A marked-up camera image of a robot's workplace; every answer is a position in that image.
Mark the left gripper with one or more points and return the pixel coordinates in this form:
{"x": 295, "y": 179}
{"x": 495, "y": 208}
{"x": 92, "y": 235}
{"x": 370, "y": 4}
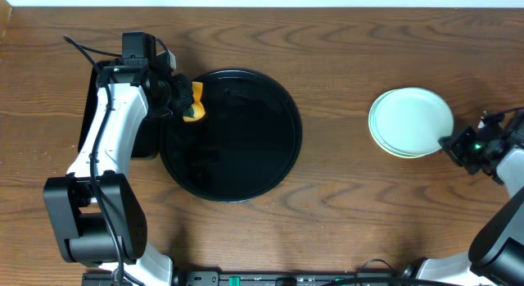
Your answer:
{"x": 182, "y": 97}

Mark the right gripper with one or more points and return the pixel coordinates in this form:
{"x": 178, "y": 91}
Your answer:
{"x": 452, "y": 146}

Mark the yellow green sponge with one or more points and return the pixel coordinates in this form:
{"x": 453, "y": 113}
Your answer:
{"x": 196, "y": 111}

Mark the light blue plate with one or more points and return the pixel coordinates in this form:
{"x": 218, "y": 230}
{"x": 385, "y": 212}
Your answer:
{"x": 413, "y": 119}
{"x": 375, "y": 134}

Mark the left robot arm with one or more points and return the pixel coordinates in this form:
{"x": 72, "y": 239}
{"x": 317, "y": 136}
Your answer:
{"x": 96, "y": 218}

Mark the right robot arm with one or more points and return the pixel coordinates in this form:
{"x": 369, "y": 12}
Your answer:
{"x": 495, "y": 256}

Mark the round black tray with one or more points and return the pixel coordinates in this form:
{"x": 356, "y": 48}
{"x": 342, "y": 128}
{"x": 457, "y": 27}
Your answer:
{"x": 245, "y": 145}

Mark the black rectangular bin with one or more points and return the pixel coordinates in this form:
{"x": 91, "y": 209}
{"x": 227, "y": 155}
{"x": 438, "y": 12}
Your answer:
{"x": 146, "y": 144}

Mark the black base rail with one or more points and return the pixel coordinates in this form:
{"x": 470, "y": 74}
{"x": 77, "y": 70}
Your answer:
{"x": 211, "y": 278}

